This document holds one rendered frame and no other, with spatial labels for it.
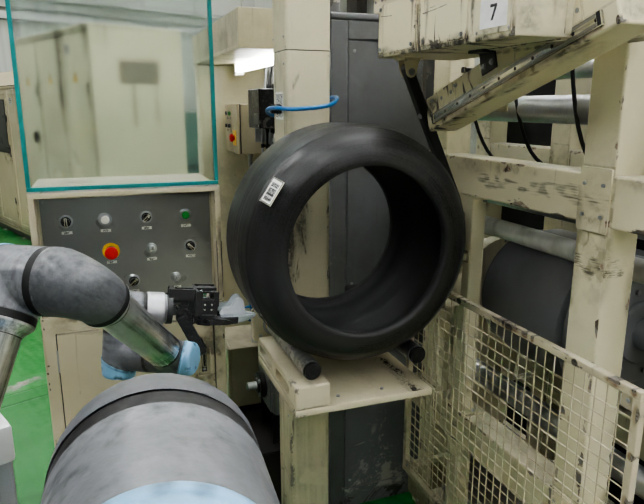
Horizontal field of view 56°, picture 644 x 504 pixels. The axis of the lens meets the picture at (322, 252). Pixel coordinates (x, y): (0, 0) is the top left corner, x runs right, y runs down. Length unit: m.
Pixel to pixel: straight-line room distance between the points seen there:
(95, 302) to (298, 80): 0.91
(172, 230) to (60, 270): 0.98
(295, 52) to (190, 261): 0.75
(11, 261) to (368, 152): 0.75
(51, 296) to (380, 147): 0.76
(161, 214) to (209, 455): 1.71
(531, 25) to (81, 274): 0.93
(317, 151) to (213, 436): 1.10
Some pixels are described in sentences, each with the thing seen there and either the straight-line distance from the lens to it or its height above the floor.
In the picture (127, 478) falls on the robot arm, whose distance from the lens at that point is 0.28.
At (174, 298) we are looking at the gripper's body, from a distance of 1.43.
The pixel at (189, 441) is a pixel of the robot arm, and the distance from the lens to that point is 0.30.
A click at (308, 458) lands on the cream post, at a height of 0.43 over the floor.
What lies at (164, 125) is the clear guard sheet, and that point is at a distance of 1.93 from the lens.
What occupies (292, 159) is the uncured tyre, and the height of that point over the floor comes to 1.39.
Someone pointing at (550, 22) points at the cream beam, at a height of 1.66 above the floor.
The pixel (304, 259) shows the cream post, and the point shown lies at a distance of 1.78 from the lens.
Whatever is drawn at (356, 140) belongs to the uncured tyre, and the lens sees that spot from 1.39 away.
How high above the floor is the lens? 1.51
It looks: 13 degrees down
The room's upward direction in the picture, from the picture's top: straight up
